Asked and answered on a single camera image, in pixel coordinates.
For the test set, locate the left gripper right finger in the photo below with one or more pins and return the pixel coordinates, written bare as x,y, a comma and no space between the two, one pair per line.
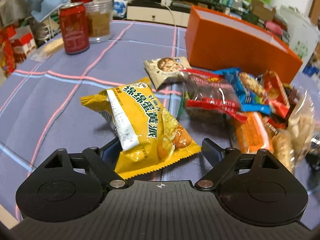
223,160

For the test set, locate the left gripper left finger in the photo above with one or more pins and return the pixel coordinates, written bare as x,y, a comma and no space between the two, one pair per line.
102,163

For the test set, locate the yellow egg yolk pie packet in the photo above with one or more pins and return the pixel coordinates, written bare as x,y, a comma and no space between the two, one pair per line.
150,137

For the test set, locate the red clear snack packet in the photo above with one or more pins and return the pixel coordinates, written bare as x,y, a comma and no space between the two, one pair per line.
210,94

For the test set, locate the clear bag of crackers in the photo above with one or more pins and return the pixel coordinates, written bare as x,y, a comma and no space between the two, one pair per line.
292,144

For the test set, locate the beige cookie snack packet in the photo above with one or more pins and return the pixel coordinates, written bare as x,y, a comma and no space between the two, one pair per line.
165,70

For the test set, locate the blue cracker snack packet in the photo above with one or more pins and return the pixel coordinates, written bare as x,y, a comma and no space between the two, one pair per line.
251,94

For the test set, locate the red orange snack packet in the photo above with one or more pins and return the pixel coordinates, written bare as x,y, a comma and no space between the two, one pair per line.
277,97

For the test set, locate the purple plaid tablecloth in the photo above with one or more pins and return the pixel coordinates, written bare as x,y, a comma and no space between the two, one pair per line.
41,109

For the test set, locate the orange storage box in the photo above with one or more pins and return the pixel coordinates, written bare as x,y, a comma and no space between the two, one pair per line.
215,41

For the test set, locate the red soda can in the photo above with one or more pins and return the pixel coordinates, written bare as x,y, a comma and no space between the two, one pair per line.
74,28

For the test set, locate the clear glass jar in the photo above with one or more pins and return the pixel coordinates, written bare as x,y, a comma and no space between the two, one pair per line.
99,18

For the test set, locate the white refrigerator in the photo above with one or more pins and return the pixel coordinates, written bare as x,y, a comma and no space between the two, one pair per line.
304,35

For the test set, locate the cardboard box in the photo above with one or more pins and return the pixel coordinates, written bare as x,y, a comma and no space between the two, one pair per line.
264,11

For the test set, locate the cream tv cabinet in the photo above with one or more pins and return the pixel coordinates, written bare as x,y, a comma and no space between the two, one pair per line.
155,15

